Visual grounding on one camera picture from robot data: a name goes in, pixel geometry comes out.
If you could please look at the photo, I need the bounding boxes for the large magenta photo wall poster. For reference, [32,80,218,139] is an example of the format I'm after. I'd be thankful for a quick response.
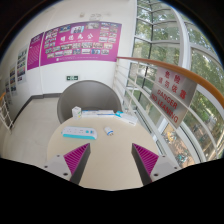
[39,20,123,67]

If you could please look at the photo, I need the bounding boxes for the small upright white box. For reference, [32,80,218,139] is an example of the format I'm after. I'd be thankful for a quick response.
[71,105,83,121]

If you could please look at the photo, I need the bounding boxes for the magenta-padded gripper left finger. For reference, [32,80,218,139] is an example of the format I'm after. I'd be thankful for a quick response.
[43,142,92,187]

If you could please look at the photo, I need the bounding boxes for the narrow magenta text wall poster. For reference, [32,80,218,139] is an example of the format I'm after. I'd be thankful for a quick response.
[26,31,46,71]

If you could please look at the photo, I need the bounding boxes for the grey round-backed chair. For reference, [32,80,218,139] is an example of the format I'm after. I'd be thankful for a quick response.
[56,79,124,125]

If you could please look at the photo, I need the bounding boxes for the white and teal power strip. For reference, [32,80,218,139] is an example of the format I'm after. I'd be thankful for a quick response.
[60,126,99,141]

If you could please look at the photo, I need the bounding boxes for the white photo wall poster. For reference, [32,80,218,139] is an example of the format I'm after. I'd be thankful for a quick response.
[15,48,29,85]
[8,64,18,96]

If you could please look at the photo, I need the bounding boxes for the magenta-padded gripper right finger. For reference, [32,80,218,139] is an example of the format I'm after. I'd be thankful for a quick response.
[131,142,183,186]

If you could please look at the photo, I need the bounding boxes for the short white stair railing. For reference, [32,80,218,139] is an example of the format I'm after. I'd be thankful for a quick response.
[0,91,15,131]

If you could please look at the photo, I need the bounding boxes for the white railing with orange handrail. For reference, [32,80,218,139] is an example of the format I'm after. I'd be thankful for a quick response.
[112,55,224,165]

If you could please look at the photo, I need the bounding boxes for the silver danger sign, red letters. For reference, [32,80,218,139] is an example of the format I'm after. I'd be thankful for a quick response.
[149,66,199,130]

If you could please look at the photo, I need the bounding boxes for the green exit sign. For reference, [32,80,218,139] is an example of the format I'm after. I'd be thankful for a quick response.
[65,74,80,82]

